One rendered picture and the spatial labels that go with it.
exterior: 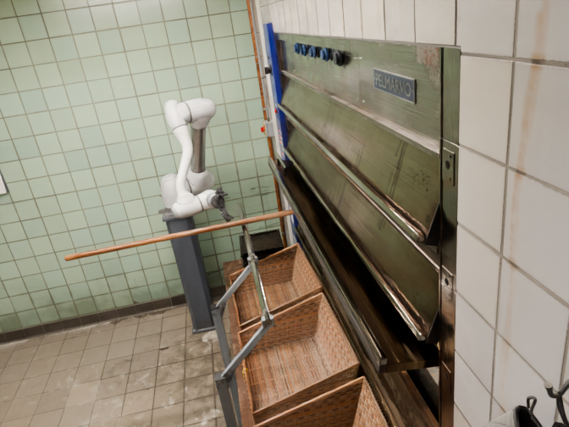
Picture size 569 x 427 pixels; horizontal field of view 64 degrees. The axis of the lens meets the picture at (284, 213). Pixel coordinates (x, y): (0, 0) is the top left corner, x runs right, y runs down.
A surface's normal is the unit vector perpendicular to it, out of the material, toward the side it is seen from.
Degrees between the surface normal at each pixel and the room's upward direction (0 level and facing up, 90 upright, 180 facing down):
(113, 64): 90
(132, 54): 90
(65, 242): 90
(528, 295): 90
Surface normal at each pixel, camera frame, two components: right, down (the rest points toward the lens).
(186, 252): 0.15, 0.38
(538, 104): -0.97, 0.19
